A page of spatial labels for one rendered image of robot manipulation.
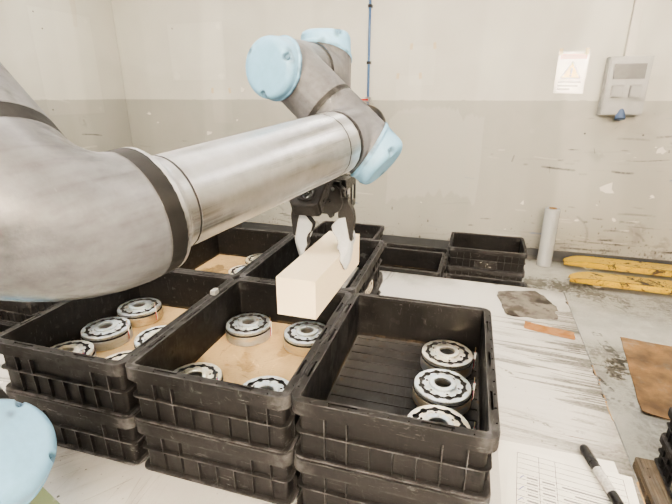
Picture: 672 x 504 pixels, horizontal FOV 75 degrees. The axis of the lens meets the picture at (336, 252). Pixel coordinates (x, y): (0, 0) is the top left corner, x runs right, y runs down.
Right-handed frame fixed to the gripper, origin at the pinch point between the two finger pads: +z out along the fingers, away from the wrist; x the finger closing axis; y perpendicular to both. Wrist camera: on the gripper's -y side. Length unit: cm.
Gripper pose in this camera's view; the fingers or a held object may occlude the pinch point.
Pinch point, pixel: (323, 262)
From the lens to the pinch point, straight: 74.5
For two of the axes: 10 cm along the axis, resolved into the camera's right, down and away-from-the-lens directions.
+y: 3.1, -3.2, 9.0
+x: -9.5, -1.0, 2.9
